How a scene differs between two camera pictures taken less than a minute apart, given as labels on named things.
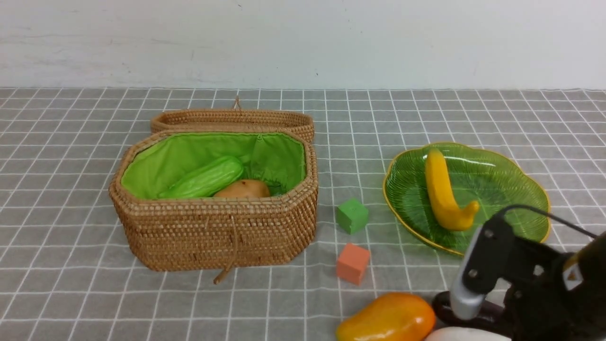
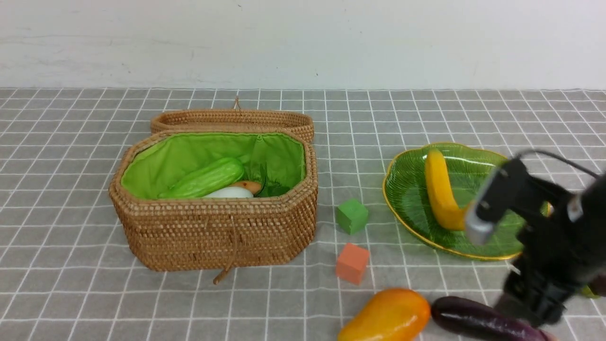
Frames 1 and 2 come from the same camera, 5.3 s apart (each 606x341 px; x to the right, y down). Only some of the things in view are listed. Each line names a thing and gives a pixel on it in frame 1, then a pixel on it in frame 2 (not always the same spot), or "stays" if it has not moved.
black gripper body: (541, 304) to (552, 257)
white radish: (467, 334) to (230, 192)
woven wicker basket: (218, 233) stays
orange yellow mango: (392, 316) stays
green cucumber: (204, 180) stays
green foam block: (352, 216) stays
